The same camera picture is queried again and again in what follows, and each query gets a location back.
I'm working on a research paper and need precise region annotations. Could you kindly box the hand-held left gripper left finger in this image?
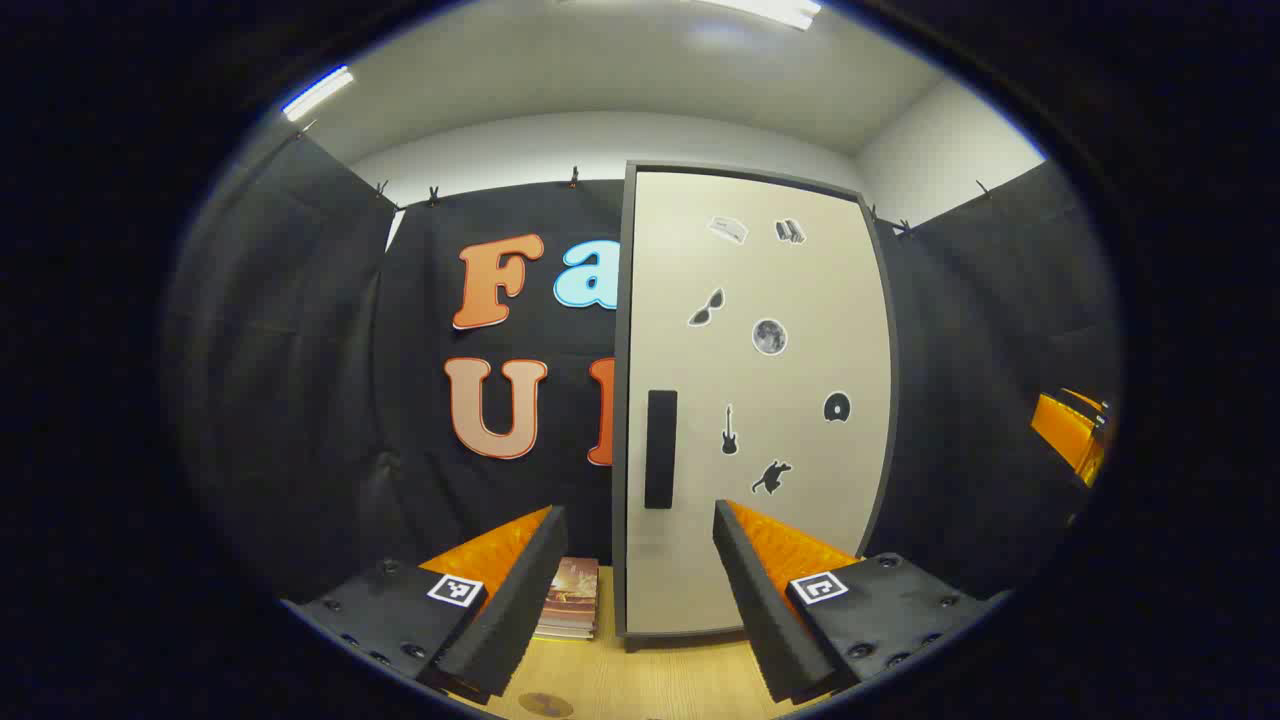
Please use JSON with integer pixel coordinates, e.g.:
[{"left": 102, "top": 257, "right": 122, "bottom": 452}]
[{"left": 283, "top": 505, "right": 569, "bottom": 706}]

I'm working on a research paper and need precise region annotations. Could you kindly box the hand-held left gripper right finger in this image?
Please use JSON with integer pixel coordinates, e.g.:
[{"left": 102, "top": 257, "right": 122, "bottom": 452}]
[{"left": 712, "top": 500, "right": 1011, "bottom": 706}]

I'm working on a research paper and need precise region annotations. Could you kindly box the black cabinet door handle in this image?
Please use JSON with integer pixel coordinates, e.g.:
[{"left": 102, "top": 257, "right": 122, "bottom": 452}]
[{"left": 645, "top": 390, "right": 678, "bottom": 510}]

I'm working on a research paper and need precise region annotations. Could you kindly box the grey cabinet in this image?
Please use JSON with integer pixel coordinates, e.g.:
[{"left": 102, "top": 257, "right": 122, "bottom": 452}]
[{"left": 612, "top": 160, "right": 901, "bottom": 653}]

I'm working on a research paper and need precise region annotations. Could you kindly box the stack of books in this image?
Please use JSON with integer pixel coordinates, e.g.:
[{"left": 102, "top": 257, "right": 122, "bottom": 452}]
[{"left": 533, "top": 557, "right": 599, "bottom": 641}]

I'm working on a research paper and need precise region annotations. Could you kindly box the black backdrop cloth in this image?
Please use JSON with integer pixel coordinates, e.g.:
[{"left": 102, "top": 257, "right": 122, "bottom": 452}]
[{"left": 165, "top": 130, "right": 1121, "bottom": 611}]

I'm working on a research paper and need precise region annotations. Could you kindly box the row of backdrop clips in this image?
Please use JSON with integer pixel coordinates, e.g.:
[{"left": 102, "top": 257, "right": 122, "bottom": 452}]
[{"left": 295, "top": 118, "right": 996, "bottom": 236}]

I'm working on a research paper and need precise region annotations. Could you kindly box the wide ceiling light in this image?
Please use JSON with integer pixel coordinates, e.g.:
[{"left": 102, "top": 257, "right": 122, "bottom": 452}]
[{"left": 690, "top": 0, "right": 823, "bottom": 31}]

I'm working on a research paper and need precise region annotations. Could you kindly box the long ceiling light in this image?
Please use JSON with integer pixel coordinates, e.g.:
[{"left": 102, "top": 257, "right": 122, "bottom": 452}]
[{"left": 280, "top": 65, "right": 355, "bottom": 123}]

